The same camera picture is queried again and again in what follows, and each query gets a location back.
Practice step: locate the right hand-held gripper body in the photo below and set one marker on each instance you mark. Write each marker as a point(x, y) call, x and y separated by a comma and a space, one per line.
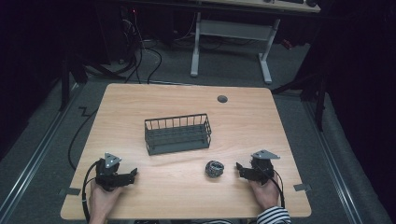
point(261, 168)

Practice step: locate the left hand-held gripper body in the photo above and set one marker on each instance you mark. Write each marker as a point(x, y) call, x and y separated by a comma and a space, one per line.
point(107, 174)

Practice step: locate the steel wool scouring ball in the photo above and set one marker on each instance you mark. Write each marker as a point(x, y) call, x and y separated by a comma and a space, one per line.
point(214, 168)

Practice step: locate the person's right hand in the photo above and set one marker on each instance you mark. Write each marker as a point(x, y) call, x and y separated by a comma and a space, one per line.
point(265, 194)

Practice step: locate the person's left hand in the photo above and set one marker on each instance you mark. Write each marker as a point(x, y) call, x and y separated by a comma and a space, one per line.
point(101, 203)

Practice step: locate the grey tape piece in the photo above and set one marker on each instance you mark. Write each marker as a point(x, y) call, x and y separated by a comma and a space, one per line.
point(70, 191)
point(302, 187)

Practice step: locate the striped sleeve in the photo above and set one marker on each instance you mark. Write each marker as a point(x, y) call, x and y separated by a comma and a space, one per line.
point(274, 215)

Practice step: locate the black metal stand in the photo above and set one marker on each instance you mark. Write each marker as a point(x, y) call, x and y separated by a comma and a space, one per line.
point(311, 90)
point(67, 77)

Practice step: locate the red object under desk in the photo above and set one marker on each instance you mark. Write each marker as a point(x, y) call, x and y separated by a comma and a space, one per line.
point(287, 44)

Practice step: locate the white-legged desk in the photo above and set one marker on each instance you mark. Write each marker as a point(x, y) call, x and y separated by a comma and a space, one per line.
point(236, 34)

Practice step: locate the metal floor rail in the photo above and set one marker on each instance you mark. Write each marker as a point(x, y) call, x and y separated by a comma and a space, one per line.
point(333, 161)
point(34, 155)

